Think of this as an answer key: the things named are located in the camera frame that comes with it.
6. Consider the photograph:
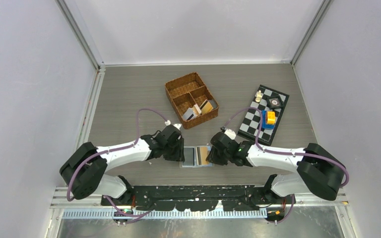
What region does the black credit card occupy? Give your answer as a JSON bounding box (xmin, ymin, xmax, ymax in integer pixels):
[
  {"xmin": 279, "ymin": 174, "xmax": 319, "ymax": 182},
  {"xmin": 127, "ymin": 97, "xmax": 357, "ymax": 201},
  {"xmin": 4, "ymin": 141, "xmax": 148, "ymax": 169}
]
[{"xmin": 182, "ymin": 147, "xmax": 195, "ymax": 167}]

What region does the taupe leather card holder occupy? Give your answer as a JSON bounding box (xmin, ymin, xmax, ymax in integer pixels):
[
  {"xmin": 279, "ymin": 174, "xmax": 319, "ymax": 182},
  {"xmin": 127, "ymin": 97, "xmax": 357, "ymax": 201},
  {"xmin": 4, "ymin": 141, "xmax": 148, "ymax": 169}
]
[{"xmin": 179, "ymin": 145, "xmax": 214, "ymax": 168}]

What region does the gold credit card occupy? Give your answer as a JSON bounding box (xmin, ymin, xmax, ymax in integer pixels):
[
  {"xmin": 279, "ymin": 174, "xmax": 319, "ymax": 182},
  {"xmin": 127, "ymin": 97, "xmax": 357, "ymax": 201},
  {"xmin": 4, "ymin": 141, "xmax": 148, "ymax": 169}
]
[{"xmin": 196, "ymin": 146, "xmax": 210, "ymax": 166}]

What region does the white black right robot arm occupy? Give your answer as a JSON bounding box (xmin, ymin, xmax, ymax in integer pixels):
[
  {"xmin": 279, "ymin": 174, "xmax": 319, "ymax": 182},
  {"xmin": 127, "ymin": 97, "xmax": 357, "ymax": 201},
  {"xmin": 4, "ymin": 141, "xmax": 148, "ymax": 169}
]
[{"xmin": 207, "ymin": 131, "xmax": 349, "ymax": 204}]

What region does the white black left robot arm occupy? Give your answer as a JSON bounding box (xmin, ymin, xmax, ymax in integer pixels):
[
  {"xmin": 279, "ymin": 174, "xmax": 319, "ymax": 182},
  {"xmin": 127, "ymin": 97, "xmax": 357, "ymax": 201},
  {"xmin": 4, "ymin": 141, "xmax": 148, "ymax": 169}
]
[{"xmin": 60, "ymin": 123, "xmax": 184, "ymax": 205}]

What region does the striped grey card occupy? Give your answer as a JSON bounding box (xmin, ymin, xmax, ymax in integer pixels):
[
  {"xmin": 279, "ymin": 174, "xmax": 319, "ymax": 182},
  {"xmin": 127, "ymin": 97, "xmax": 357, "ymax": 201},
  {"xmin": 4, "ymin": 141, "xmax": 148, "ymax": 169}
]
[{"xmin": 182, "ymin": 108, "xmax": 195, "ymax": 121}]

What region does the grey card stack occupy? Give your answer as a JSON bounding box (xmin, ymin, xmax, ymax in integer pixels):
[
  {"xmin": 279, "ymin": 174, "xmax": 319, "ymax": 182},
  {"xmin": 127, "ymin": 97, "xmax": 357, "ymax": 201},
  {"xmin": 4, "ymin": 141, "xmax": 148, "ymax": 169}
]
[{"xmin": 209, "ymin": 100, "xmax": 218, "ymax": 111}]

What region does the woven brown compartment basket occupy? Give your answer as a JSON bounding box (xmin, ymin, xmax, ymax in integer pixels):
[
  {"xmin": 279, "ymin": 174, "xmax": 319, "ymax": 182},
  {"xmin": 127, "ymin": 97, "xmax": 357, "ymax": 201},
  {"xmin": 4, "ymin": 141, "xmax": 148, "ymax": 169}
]
[{"xmin": 165, "ymin": 72, "xmax": 219, "ymax": 129}]

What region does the orange blue toy block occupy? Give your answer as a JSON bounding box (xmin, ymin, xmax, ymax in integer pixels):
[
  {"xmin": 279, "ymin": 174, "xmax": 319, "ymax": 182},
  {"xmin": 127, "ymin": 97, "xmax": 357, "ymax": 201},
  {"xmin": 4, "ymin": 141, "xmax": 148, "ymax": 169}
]
[{"xmin": 261, "ymin": 110, "xmax": 276, "ymax": 129}]

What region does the cream chess piece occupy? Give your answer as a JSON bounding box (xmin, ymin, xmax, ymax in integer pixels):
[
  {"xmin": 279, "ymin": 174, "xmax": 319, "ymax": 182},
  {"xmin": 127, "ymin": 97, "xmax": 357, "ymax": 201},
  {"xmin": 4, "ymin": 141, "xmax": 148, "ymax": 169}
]
[{"xmin": 255, "ymin": 90, "xmax": 263, "ymax": 103}]

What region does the black white checkerboard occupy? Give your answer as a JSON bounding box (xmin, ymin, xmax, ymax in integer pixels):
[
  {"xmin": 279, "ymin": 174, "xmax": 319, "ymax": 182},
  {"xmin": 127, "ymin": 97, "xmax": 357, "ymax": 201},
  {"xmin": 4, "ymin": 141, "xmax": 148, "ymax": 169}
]
[{"xmin": 238, "ymin": 85, "xmax": 290, "ymax": 146}]

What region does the black square framed object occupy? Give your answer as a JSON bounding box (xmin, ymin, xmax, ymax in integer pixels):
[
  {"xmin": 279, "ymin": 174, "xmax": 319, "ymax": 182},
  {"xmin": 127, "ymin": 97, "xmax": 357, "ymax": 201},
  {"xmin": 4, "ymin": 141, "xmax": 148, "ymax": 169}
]
[{"xmin": 266, "ymin": 96, "xmax": 283, "ymax": 109}]

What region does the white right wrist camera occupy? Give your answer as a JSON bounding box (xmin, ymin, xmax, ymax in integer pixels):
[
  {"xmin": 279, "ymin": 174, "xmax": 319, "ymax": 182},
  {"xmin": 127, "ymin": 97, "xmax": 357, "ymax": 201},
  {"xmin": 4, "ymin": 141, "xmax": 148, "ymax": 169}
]
[{"xmin": 220, "ymin": 126, "xmax": 236, "ymax": 140}]

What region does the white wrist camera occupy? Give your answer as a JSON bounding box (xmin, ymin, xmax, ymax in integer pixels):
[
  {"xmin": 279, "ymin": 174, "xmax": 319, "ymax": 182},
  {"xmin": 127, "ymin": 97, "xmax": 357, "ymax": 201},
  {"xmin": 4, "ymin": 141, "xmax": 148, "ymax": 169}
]
[
  {"xmin": 164, "ymin": 120, "xmax": 182, "ymax": 131},
  {"xmin": 220, "ymin": 126, "xmax": 236, "ymax": 140}
]

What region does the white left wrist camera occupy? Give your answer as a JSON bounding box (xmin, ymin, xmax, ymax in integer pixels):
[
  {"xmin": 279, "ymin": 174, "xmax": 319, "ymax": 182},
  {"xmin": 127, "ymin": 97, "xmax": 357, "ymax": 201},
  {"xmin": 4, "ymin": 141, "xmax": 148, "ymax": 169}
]
[{"xmin": 164, "ymin": 120, "xmax": 182, "ymax": 131}]

